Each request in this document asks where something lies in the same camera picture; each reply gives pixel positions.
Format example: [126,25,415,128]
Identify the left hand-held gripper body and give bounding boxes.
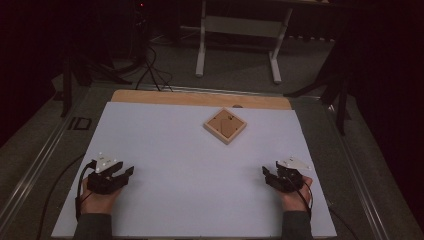
[87,152,130,196]

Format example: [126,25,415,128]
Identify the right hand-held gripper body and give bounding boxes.
[273,155,314,194]

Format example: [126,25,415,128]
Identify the small wooden box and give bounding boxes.
[203,107,248,146]

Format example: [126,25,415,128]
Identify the person's left hand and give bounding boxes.
[79,176,123,216]

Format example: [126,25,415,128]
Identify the person's right hand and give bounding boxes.
[277,175,314,213]

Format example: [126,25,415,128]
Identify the white table mat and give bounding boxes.
[51,101,338,240]

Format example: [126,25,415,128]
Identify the black stand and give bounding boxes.
[59,49,93,118]
[283,33,354,136]

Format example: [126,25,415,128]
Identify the dark rack with red light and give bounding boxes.
[130,0,150,66]

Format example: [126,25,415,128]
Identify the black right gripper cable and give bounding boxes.
[285,174,315,222]

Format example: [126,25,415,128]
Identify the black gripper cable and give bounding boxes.
[74,159,98,223]
[285,174,315,222]

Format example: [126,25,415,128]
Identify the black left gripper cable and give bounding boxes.
[74,159,98,223]

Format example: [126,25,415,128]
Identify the black floor cable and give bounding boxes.
[35,151,88,240]

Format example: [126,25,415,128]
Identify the aluminium rail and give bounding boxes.
[139,83,322,100]
[323,102,392,240]
[0,85,92,231]

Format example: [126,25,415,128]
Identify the black floor cables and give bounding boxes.
[134,43,175,93]

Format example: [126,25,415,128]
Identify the white metal desk frame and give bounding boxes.
[194,0,295,85]

